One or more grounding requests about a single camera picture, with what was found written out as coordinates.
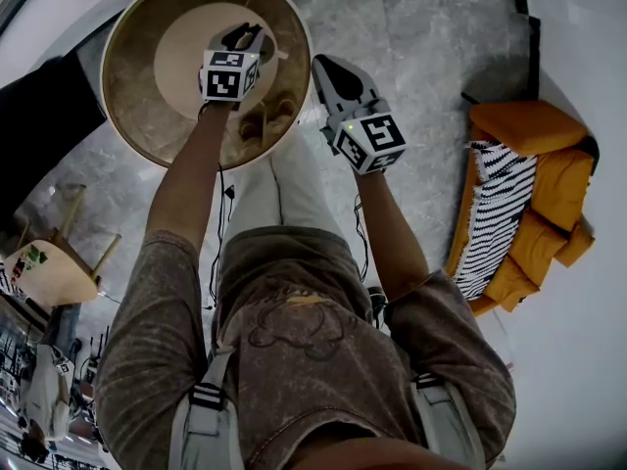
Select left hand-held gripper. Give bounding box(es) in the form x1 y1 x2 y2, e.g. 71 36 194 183
197 21 276 105

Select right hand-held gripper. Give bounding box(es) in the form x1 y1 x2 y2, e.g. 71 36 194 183
311 53 409 176

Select person's left forearm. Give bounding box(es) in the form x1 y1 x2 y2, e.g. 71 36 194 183
145 102 237 255

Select person's right forearm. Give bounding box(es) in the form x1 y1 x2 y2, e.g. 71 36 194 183
354 167 433 304

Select tan slipper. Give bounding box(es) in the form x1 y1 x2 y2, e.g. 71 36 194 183
236 112 269 142
263 92 301 122

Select round wooden glass table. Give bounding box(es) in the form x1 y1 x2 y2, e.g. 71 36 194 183
99 0 315 171

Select person's white trousers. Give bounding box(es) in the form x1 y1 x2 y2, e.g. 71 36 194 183
221 128 347 250

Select black white striped blanket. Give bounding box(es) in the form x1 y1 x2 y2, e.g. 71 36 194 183
454 139 539 302

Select orange sofa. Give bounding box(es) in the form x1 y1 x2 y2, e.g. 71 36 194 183
444 99 600 318

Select person's brown shirt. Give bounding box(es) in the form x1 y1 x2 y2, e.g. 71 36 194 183
94 226 519 470

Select light wooden side table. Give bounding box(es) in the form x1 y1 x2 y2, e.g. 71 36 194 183
1 182 123 308

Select black cable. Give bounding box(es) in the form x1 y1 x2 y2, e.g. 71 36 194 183
351 197 374 284
207 163 237 313

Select grey backpack strap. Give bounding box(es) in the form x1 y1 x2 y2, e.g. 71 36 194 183
168 344 246 470
410 371 492 470

